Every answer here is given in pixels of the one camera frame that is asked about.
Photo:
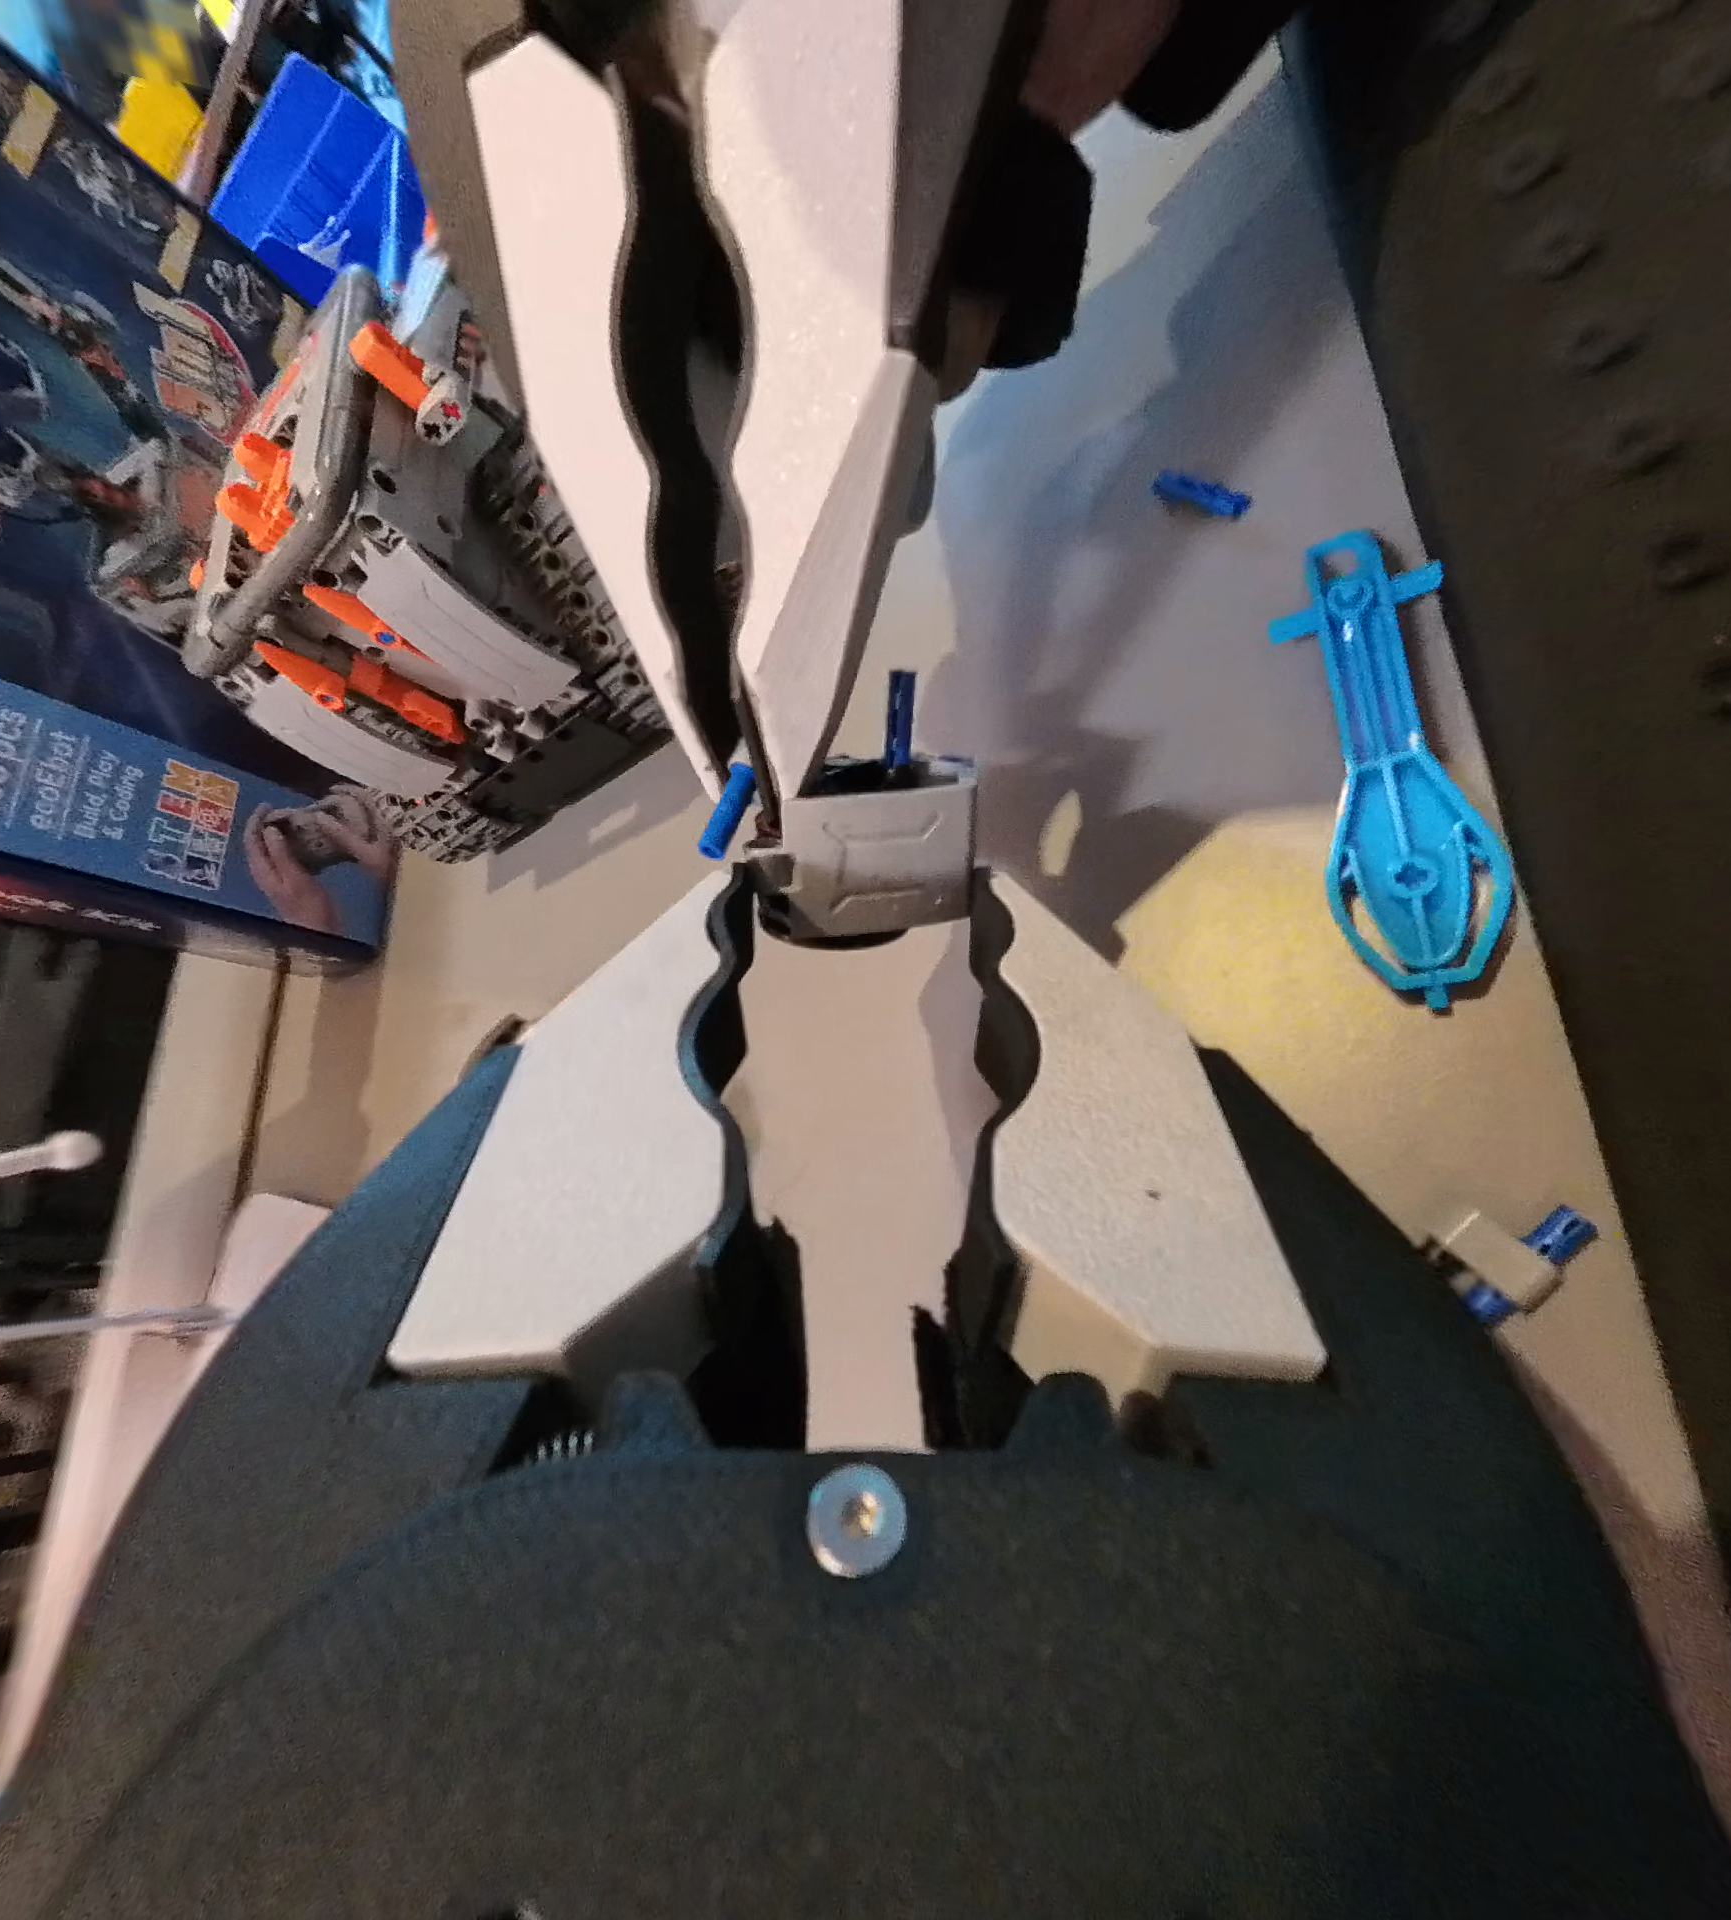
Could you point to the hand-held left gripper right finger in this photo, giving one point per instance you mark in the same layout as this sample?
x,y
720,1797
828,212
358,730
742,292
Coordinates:
x,y
1151,1217

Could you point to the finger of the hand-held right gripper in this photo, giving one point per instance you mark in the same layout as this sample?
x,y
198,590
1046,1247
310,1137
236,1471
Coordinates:
x,y
550,300
850,240

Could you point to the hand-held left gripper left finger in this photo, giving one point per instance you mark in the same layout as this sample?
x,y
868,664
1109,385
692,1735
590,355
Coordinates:
x,y
550,1217

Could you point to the black wheel hub assembly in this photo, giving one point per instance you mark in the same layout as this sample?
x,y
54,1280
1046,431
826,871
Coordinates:
x,y
866,846

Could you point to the person's right hand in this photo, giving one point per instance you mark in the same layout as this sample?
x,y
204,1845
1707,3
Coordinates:
x,y
1135,46

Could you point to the blue plastic storage bin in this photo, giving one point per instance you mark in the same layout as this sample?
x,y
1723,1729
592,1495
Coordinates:
x,y
310,181

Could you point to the blue plastic pin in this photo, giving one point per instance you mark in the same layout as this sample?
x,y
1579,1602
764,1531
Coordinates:
x,y
1201,496

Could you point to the grey orange tracked toy robot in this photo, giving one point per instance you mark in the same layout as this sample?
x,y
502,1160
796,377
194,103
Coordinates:
x,y
386,600

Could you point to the small grey blue pin connector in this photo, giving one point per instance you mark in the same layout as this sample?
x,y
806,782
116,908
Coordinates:
x,y
1495,1260

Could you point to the blue plastic separator tool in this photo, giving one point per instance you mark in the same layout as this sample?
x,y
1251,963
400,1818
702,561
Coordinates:
x,y
1405,857

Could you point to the blue robot kit box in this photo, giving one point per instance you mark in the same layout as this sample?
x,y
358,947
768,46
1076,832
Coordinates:
x,y
56,451

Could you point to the white desk stand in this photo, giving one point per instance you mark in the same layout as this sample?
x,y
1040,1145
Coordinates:
x,y
26,1156

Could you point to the black box with red stripe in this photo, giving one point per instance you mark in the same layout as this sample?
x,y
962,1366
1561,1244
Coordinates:
x,y
86,907

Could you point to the black dimpled mat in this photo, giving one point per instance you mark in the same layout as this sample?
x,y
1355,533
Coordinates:
x,y
1645,600

